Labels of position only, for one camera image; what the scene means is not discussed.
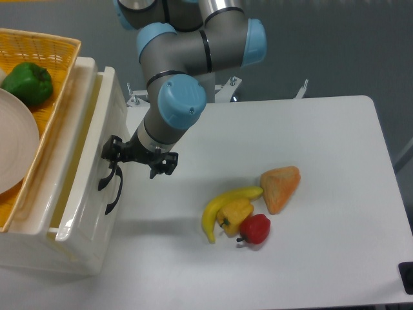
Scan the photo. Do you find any white drawer cabinet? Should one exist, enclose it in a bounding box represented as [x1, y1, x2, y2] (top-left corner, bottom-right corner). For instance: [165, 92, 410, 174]
[1, 57, 126, 273]

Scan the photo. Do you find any black object at table edge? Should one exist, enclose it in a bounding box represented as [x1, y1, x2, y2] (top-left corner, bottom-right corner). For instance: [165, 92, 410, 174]
[398, 262, 413, 295]

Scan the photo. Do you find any orange triangular bread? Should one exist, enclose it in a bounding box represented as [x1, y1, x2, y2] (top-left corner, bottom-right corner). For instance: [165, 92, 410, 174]
[260, 166, 301, 214]

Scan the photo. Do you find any yellow bell pepper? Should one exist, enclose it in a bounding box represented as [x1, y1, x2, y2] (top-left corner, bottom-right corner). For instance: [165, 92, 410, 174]
[216, 198, 254, 237]

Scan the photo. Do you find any yellow banana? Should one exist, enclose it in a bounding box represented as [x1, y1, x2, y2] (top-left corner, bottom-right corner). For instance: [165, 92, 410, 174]
[201, 186, 263, 244]

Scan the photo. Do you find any yellow woven basket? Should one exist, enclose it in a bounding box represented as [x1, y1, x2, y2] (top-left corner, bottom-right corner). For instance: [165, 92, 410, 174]
[1, 28, 81, 233]

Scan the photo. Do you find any green bell pepper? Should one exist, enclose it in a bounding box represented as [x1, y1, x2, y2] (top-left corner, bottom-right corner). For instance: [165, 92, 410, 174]
[1, 62, 54, 107]

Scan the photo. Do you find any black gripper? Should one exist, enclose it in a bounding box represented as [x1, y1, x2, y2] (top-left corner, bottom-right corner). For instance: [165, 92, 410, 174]
[101, 130, 179, 179]

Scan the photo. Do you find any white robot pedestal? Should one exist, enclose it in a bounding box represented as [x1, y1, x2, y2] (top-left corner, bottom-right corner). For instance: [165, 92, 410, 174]
[199, 72, 216, 103]

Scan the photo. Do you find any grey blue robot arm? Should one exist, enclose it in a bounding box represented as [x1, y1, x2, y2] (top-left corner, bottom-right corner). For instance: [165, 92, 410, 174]
[101, 1, 267, 176]

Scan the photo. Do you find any beige plate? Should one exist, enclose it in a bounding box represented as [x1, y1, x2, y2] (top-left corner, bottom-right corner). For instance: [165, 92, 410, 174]
[1, 90, 39, 193]

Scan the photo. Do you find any red bell pepper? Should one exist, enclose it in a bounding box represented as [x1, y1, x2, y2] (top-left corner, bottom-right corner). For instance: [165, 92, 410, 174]
[236, 214, 271, 245]

